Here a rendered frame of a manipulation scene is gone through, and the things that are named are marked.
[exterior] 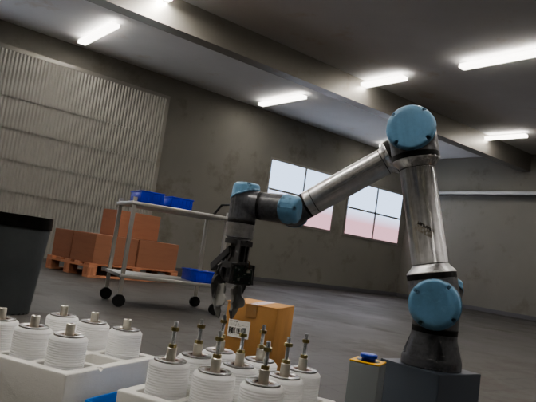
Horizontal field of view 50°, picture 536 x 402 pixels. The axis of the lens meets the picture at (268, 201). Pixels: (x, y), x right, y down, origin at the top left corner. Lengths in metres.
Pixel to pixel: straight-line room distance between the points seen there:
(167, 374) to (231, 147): 9.67
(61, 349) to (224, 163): 9.41
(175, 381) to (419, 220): 0.67
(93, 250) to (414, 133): 5.61
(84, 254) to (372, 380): 5.72
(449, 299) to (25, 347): 1.04
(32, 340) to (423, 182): 1.05
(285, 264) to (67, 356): 10.36
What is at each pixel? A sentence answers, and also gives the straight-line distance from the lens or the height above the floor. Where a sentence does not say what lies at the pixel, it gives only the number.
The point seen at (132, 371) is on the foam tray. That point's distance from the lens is 1.70.
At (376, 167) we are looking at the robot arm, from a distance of 1.59.
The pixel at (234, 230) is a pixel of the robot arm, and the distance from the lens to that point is 1.53.
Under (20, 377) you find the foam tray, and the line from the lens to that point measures 1.59.
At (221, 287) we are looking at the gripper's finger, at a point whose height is 0.42.
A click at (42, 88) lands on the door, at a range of 9.43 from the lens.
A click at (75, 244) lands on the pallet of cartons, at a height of 0.33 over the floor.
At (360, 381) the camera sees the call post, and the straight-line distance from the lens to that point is 1.38.
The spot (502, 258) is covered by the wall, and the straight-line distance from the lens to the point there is 12.94.
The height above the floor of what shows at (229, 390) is 0.22.
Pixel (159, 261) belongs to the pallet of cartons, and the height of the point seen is 0.26.
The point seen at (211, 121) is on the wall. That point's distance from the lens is 10.71.
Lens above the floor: 0.52
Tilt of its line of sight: 5 degrees up
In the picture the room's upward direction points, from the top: 8 degrees clockwise
